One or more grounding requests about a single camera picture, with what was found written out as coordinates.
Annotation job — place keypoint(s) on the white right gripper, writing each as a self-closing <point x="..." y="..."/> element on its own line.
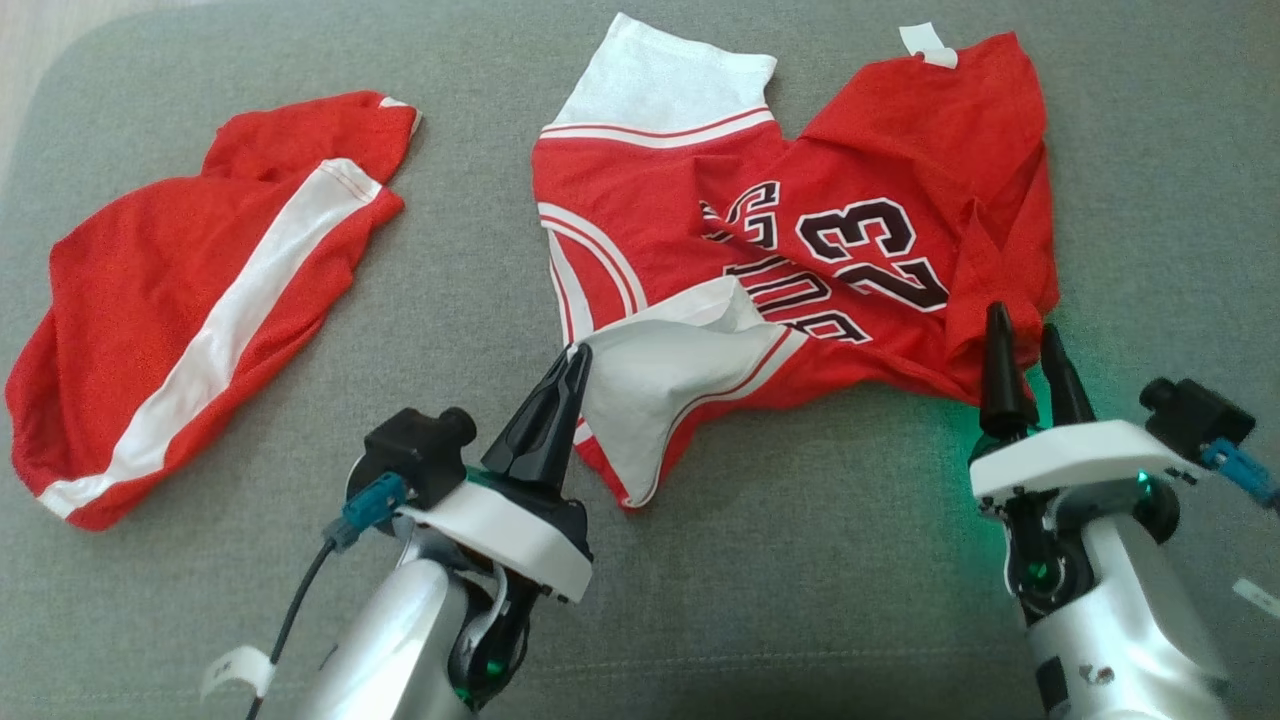
<point x="1080" y="455"/>

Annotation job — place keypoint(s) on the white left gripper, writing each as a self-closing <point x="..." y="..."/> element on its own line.
<point x="510" y="535"/>

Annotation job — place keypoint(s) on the red basketball jersey number 23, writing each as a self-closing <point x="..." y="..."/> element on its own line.
<point x="650" y="220"/>

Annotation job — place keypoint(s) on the large grey fabric ottoman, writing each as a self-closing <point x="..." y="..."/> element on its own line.
<point x="800" y="600"/>

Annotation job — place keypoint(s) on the red shorts with white stripe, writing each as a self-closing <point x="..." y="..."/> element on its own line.
<point x="150" y="300"/>

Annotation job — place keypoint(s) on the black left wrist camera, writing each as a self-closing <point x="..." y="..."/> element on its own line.
<point x="420" y="450"/>

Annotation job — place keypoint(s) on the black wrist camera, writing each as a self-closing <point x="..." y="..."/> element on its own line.
<point x="420" y="450"/>
<point x="1195" y="415"/>

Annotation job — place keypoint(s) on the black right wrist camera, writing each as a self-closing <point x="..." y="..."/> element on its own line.
<point x="1195" y="415"/>

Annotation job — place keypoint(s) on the teal left camera connector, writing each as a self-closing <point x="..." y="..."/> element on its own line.
<point x="370" y="500"/>

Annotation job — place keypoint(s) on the teal camera connector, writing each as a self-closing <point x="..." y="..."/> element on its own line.
<point x="370" y="500"/>
<point x="1235" y="465"/>

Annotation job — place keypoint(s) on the teal right camera connector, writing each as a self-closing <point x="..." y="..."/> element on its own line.
<point x="1235" y="465"/>

